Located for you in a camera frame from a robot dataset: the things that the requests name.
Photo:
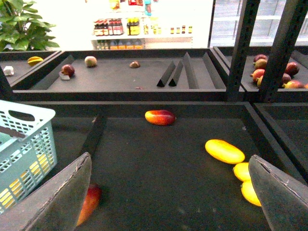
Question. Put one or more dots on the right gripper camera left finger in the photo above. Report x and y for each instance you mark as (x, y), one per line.
(56, 205)

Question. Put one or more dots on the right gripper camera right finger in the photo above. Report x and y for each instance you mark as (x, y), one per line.
(284, 200)

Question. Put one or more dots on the teal plastic shopping basket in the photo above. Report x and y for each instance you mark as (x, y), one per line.
(24, 162)

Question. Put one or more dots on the bottle shelf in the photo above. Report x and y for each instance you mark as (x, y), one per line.
(137, 24)

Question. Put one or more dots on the red yellow mango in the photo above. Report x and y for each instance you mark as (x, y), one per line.
(91, 202)
(160, 117)

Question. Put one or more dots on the green potted plant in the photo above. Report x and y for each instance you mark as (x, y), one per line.
(22, 29)

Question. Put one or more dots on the black shelf post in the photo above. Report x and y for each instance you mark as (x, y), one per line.
(290, 24)
(242, 43)

